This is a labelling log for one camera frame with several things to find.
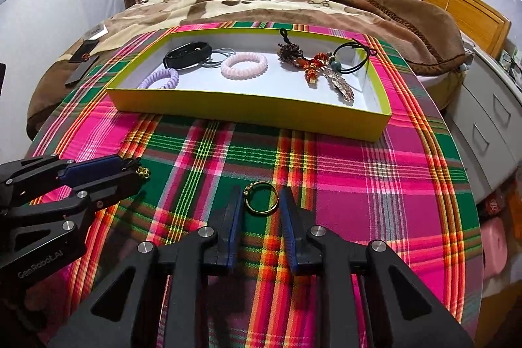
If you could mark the black flat case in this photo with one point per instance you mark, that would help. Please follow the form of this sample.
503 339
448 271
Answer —
81 73

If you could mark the brown beaded pendant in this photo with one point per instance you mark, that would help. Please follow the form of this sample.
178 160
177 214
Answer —
289 52

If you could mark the white nightstand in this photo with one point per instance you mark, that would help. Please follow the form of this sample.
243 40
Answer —
489 119

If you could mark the pink plastic container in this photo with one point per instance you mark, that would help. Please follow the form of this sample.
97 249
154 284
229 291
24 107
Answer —
495 246

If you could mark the black eyeglasses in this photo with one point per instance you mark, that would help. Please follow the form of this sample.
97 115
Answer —
509 60

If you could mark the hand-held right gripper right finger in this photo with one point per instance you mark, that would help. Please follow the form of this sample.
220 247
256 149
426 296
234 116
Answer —
288 234

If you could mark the black phone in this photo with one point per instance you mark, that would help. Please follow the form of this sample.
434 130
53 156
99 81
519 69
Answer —
85 50

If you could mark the small gold charm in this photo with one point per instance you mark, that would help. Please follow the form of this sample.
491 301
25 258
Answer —
142 172

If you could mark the white card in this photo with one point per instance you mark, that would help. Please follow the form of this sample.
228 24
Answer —
97 33

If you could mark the wooden bed headboard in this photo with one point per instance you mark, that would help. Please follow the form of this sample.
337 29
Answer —
469 9

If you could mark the plaid tablecloth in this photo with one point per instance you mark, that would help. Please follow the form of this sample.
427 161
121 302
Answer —
367 189

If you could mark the black wristband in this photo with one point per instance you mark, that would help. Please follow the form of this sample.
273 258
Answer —
179 56

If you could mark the metal leaf hair clip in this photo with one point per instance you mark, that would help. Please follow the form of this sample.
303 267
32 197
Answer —
338 83

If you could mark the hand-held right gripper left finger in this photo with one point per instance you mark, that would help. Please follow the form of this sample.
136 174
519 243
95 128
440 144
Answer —
234 234

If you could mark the yellow cardboard box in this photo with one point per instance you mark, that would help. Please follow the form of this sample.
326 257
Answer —
244 111

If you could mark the red beaded knot ornament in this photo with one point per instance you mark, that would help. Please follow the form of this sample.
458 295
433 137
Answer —
312 66

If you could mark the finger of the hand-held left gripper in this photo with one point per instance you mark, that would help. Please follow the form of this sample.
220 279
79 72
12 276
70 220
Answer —
110 191
93 168

